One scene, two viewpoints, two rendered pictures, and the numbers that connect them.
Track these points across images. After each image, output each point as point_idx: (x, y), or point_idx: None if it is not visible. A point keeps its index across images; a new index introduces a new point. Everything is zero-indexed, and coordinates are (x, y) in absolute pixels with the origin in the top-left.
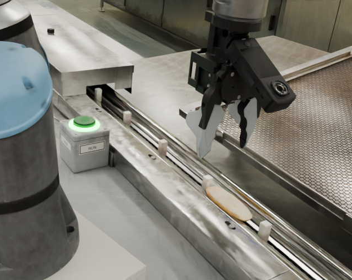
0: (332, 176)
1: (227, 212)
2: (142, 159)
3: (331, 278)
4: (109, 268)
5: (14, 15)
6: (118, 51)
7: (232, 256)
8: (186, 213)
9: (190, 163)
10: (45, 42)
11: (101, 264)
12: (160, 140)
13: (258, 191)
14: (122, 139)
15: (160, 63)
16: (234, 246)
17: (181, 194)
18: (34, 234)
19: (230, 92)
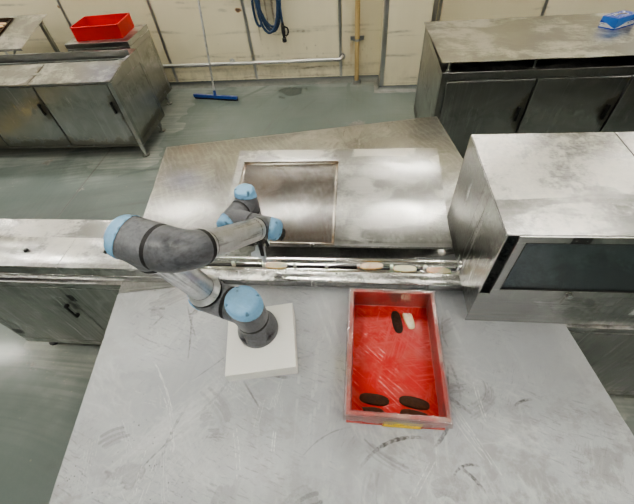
0: (294, 232)
1: (280, 268)
2: (236, 274)
3: (320, 263)
4: (286, 311)
5: (217, 281)
6: None
7: (298, 280)
8: (273, 279)
9: (248, 261)
10: (118, 260)
11: (283, 312)
12: (231, 262)
13: (273, 251)
14: (219, 273)
15: (153, 217)
16: (295, 277)
17: (264, 275)
18: (272, 321)
19: (264, 240)
